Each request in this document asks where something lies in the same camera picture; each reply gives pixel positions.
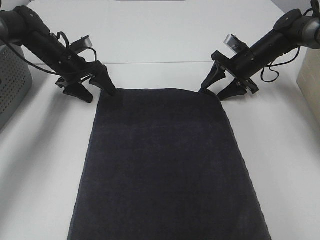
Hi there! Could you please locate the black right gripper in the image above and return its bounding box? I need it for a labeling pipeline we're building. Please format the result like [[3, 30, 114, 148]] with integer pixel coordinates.
[[198, 48, 258, 101]]

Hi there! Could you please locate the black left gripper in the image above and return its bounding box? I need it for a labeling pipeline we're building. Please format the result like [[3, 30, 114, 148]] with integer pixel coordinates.
[[55, 51, 117, 103]]

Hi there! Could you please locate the dark navy towel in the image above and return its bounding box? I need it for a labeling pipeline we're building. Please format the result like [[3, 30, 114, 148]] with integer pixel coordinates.
[[67, 88, 271, 240]]

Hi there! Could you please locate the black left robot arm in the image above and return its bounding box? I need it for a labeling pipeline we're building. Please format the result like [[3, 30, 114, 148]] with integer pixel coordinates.
[[0, 6, 116, 103]]

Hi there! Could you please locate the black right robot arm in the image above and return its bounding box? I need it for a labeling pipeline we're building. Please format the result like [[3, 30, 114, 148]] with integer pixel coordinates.
[[199, 0, 320, 101]]

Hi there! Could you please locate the grey perforated plastic basket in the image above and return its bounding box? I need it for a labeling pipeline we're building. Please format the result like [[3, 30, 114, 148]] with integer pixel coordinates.
[[0, 46, 33, 128]]

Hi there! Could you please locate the beige box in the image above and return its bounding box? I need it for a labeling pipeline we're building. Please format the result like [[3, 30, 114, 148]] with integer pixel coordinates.
[[296, 49, 320, 124]]

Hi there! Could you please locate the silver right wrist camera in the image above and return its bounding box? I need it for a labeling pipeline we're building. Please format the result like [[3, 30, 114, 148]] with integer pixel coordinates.
[[223, 34, 248, 54]]

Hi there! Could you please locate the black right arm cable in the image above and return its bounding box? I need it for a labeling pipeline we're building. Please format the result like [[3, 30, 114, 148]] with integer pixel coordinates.
[[261, 0, 320, 83]]

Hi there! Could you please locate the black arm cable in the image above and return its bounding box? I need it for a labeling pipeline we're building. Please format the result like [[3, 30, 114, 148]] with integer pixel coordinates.
[[261, 0, 320, 83], [0, 31, 98, 76]]

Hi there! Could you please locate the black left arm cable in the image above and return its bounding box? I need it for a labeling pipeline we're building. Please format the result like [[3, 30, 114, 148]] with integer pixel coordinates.
[[0, 31, 98, 76]]

